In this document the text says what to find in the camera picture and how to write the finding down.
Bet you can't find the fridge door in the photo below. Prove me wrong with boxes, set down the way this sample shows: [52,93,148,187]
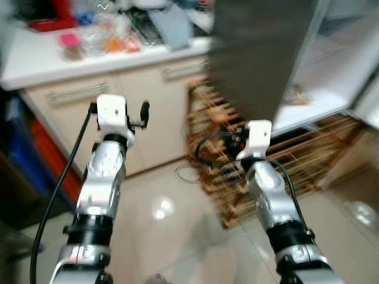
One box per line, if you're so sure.
[206,0,331,124]

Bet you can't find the white fridge body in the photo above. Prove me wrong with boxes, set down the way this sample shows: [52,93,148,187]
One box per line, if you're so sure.
[269,0,379,138]

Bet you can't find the beige kitchen cabinet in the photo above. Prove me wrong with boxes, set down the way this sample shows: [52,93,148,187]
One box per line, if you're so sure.
[0,24,215,178]

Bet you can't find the wooden slatted rack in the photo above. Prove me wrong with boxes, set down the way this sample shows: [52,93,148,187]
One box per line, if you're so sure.
[185,79,363,230]

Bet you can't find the colourful snack packet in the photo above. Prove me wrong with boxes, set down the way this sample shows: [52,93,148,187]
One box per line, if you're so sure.
[286,88,313,107]

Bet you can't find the clear bag with orange snacks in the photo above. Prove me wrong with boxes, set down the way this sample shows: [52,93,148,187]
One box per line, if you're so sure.
[104,15,143,54]

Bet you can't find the clear plastic container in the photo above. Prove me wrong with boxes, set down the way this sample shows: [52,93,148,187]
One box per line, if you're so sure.
[80,27,110,57]

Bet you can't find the orange crate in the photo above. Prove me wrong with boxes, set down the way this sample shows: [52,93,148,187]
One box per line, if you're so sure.
[30,117,83,205]

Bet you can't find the jar with pink lid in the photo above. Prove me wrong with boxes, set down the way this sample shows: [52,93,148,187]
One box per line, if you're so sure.
[59,33,82,61]

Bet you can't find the blue crate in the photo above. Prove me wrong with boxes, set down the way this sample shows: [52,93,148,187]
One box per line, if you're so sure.
[0,95,60,199]

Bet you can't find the red box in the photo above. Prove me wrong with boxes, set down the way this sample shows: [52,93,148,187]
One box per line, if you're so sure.
[28,0,76,33]

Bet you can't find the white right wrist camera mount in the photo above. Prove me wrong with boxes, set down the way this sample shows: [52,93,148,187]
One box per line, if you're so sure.
[245,120,272,160]

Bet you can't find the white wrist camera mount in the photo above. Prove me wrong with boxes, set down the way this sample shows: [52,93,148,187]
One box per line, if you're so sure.
[96,93,129,132]
[245,120,272,160]

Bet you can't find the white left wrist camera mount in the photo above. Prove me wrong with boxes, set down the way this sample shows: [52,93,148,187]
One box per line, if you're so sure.
[96,93,129,132]

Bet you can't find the long metal drawer handle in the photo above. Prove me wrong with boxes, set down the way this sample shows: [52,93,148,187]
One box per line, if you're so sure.
[46,82,112,106]
[162,59,211,80]

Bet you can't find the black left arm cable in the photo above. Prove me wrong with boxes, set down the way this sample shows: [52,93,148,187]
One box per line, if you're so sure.
[30,102,99,284]

